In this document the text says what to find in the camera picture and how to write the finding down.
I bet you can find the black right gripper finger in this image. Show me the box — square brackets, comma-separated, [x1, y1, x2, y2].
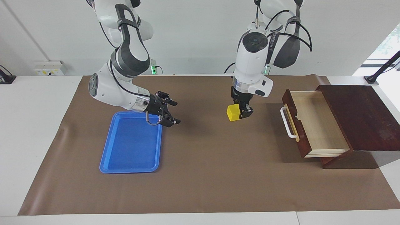
[156, 91, 178, 107]
[159, 113, 181, 128]

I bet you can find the bright window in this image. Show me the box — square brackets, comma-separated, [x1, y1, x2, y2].
[352, 25, 400, 76]

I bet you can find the dark wooden cabinet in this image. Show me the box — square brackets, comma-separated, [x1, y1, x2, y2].
[316, 84, 400, 169]

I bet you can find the black table clamp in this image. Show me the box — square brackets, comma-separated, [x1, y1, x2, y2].
[0, 65, 17, 85]

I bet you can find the brown table mat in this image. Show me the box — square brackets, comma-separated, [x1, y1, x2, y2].
[18, 74, 400, 216]

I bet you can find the blue plastic tray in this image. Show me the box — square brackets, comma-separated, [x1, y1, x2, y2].
[99, 111, 163, 174]

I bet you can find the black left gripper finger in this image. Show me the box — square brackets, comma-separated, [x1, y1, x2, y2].
[239, 105, 253, 119]

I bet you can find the white wall power socket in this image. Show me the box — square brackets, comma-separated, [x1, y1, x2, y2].
[34, 60, 67, 76]

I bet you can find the wooden drawer with white handle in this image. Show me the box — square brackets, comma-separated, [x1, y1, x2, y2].
[280, 89, 350, 158]

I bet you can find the black camera stand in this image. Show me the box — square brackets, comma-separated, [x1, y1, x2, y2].
[364, 51, 400, 85]

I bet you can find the yellow cube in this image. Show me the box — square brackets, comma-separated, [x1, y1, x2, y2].
[227, 104, 242, 122]

